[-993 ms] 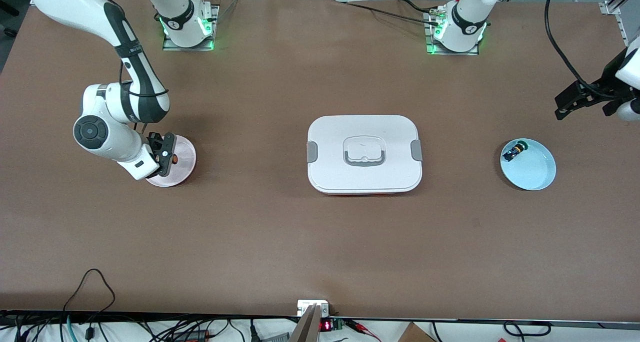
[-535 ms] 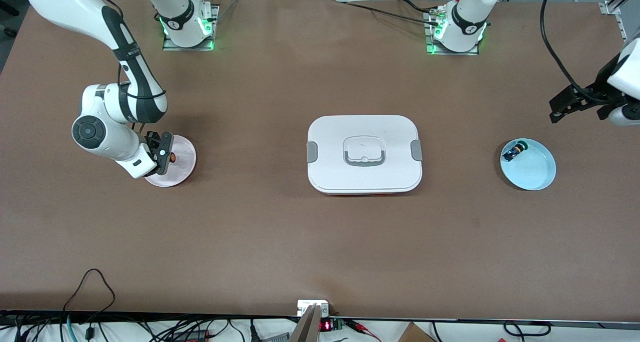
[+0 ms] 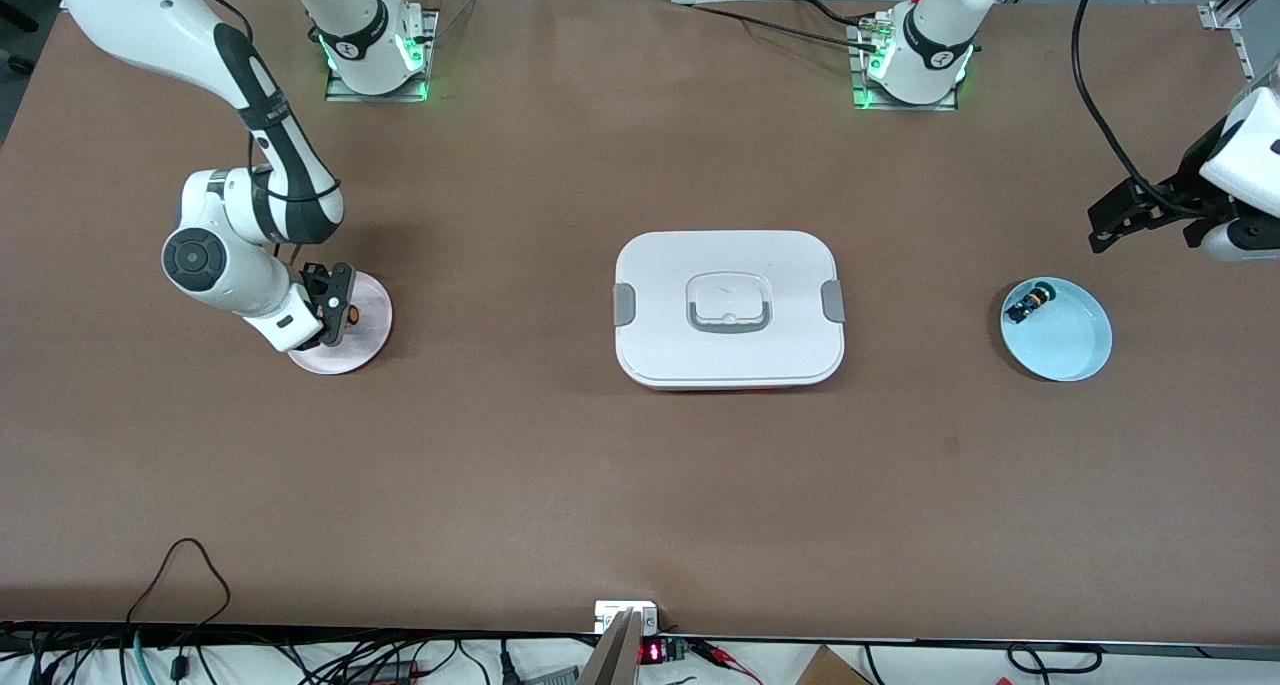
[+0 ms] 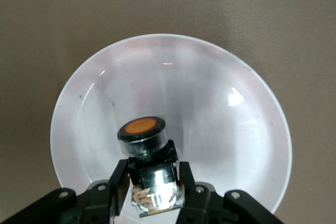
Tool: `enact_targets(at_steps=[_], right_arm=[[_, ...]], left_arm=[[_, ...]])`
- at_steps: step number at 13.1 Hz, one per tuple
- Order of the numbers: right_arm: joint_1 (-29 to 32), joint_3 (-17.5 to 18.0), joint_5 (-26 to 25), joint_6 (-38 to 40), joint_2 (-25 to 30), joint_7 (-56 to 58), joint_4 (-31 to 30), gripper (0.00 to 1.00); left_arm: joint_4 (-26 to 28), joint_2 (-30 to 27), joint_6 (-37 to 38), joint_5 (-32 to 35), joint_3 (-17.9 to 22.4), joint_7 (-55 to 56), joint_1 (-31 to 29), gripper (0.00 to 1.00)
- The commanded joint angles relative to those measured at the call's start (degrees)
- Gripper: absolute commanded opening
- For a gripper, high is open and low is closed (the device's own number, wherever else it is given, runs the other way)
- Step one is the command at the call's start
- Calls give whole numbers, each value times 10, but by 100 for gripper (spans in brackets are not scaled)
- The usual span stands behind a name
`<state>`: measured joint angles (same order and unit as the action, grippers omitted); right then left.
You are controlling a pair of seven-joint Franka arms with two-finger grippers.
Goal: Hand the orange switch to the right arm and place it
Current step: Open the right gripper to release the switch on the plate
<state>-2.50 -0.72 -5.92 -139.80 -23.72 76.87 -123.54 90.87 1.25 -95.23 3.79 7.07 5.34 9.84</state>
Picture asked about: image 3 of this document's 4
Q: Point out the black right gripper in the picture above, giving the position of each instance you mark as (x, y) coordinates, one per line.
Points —
(322, 287)

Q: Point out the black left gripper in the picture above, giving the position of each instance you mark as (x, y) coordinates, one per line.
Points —
(1183, 196)

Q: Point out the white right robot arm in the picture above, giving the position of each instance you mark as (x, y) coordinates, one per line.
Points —
(130, 5)

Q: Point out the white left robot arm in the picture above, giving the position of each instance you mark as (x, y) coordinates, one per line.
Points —
(935, 35)

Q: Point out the pink round plate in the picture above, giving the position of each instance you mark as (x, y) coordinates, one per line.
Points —
(370, 340)

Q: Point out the light blue round plate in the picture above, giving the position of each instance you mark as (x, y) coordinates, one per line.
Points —
(1060, 340)

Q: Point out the white lidded lunch box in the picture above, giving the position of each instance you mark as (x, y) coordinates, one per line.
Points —
(730, 365)

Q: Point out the red LED display module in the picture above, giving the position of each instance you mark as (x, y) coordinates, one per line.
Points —
(652, 653)

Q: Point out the brown cardboard piece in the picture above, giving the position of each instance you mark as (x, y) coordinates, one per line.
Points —
(830, 670)

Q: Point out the red clip leads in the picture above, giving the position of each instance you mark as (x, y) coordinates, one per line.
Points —
(735, 668)

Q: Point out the aluminium profile rail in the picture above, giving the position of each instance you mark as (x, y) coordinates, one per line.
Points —
(1220, 15)

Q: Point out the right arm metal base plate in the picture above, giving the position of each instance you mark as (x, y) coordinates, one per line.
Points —
(420, 87)

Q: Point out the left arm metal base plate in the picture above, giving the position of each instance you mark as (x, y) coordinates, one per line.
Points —
(862, 100)

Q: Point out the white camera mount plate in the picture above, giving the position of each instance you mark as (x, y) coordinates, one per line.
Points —
(603, 615)

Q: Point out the grey camera mount pole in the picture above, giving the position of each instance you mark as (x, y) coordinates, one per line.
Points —
(615, 655)

